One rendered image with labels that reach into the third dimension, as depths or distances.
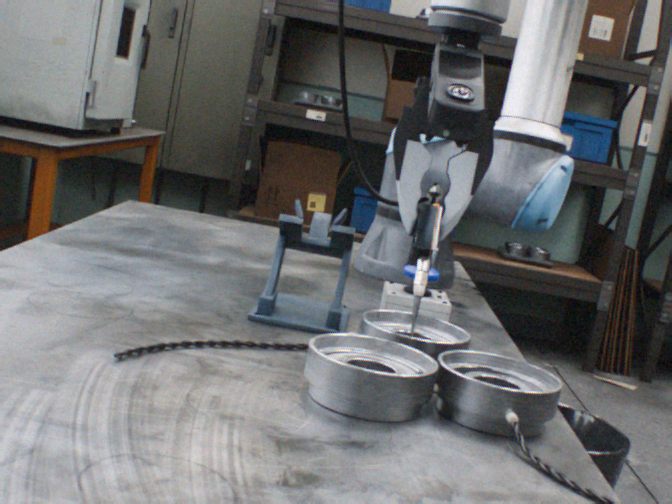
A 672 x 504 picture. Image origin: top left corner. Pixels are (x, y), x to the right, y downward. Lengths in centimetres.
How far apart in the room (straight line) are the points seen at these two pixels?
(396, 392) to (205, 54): 398
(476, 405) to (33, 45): 246
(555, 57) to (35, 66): 204
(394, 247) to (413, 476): 70
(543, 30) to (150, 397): 82
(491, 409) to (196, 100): 397
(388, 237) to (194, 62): 339
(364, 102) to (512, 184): 355
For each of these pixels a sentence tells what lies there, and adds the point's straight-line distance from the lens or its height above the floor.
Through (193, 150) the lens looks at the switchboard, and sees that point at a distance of 459.
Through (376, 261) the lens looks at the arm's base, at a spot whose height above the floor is 82.
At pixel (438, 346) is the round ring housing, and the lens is 80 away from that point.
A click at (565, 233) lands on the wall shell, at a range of 493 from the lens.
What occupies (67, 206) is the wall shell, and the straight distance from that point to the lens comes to 503.
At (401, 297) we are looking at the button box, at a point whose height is 84.
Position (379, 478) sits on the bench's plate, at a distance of 58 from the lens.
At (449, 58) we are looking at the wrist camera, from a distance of 83.
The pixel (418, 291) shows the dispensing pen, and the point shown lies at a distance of 82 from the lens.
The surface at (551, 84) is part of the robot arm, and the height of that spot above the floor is 111.
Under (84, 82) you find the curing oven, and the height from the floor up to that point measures 96.
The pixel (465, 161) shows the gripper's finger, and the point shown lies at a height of 100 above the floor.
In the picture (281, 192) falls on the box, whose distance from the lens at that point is 426.
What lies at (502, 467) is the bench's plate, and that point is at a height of 80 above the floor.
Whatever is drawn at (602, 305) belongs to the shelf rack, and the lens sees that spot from 441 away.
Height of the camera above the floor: 103
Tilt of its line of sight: 9 degrees down
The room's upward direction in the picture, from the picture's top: 11 degrees clockwise
